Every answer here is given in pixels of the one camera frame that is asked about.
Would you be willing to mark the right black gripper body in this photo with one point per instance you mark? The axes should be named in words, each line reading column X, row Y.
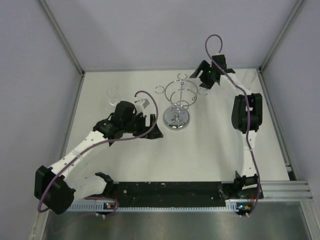
column 206, row 77

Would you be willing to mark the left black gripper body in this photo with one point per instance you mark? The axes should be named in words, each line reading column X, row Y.
column 136, row 125

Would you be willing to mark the clear fluted wine glass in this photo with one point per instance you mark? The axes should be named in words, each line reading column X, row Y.
column 249, row 78

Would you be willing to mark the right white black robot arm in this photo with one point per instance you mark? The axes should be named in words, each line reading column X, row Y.
column 246, row 117

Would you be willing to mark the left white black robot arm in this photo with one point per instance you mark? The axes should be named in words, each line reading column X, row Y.
column 59, row 185

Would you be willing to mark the chrome wine glass rack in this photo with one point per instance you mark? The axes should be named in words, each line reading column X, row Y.
column 181, row 93

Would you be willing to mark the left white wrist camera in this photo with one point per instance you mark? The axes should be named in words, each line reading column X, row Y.
column 141, row 105

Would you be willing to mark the aluminium frame post right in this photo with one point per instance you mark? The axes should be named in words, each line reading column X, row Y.
column 289, row 21

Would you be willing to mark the aluminium frame post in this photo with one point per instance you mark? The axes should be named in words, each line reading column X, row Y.
column 60, row 35
column 289, row 21

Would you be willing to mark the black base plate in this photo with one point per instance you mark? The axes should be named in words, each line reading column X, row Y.
column 174, row 194

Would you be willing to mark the grey slotted cable duct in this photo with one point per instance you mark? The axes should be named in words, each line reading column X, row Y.
column 101, row 207

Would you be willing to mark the aluminium frame post left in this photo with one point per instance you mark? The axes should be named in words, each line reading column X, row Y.
column 60, row 35

